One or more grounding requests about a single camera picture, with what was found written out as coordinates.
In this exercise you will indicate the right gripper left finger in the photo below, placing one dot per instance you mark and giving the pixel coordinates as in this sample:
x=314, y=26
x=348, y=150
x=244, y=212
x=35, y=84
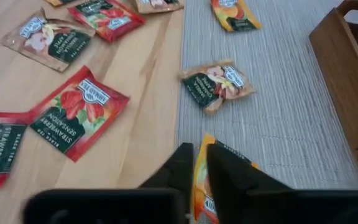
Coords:
x=154, y=205

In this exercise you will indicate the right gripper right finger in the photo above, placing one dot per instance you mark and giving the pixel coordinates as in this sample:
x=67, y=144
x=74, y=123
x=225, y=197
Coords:
x=259, y=202

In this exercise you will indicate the orange tea bag sachet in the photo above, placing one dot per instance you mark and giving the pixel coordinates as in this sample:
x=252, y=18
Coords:
x=233, y=15
x=56, y=2
x=199, y=180

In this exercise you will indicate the brown vanilla tea bag sachet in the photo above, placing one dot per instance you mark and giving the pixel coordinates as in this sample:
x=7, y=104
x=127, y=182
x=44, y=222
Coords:
x=48, y=40
x=216, y=85
x=157, y=6

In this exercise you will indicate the wooden compartment tray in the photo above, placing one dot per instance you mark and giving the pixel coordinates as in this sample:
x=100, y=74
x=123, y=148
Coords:
x=337, y=77

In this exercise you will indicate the grey woven placemat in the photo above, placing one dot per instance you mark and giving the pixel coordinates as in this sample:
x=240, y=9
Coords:
x=291, y=109

